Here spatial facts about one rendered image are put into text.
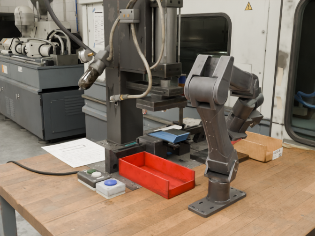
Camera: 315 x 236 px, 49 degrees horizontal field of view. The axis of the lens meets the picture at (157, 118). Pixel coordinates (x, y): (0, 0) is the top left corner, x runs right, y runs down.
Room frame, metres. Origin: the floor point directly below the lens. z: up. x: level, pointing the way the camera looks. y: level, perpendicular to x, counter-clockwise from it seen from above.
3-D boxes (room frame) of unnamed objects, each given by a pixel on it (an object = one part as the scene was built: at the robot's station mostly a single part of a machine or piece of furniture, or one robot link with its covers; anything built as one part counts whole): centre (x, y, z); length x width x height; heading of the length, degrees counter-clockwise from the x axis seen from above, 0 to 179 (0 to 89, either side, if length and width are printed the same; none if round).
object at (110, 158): (1.17, 0.15, 0.95); 0.06 x 0.03 x 0.09; 132
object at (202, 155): (1.29, -0.25, 0.91); 0.17 x 0.16 x 0.02; 132
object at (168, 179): (1.08, 0.01, 0.93); 0.25 x 0.12 x 0.06; 42
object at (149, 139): (1.34, -0.03, 0.98); 0.20 x 0.10 x 0.01; 132
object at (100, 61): (1.46, 0.25, 1.25); 0.19 x 0.07 x 0.19; 132
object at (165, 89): (1.38, 0.03, 1.22); 0.26 x 0.18 x 0.30; 42
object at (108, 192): (1.00, 0.14, 0.90); 0.07 x 0.07 x 0.06; 42
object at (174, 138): (1.30, -0.04, 1.00); 0.15 x 0.07 x 0.03; 42
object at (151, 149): (1.34, -0.03, 0.94); 0.20 x 0.10 x 0.07; 132
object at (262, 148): (1.39, -0.38, 0.93); 0.25 x 0.13 x 0.08; 42
